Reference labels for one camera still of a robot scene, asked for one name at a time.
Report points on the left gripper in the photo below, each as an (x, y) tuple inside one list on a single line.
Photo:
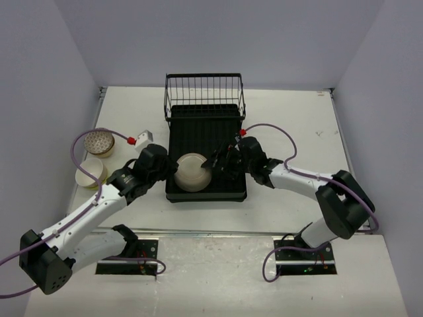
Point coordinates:
[(171, 168)]

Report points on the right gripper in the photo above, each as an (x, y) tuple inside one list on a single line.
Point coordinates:
[(214, 162)]

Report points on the large cream bowl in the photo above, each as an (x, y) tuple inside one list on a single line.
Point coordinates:
[(190, 175)]

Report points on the beige floral bowl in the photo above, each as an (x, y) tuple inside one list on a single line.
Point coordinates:
[(107, 154)]

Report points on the beige bowl with leaf print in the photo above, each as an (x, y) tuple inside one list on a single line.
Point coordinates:
[(95, 167)]

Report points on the blue patterned bowl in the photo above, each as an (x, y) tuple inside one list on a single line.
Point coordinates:
[(99, 142)]

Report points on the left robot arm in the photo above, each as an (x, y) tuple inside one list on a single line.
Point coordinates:
[(52, 256)]

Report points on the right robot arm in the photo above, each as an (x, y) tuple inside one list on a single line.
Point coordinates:
[(344, 205)]

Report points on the black dish rack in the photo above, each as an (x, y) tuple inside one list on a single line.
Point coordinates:
[(204, 110)]

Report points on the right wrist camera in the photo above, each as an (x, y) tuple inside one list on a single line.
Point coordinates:
[(238, 137)]

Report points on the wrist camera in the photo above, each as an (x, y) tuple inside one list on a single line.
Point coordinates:
[(140, 142), (238, 137)]

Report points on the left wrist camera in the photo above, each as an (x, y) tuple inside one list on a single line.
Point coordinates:
[(140, 142)]

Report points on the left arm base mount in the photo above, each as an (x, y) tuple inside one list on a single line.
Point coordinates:
[(129, 263)]

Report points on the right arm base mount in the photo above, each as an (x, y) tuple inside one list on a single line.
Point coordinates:
[(296, 263)]

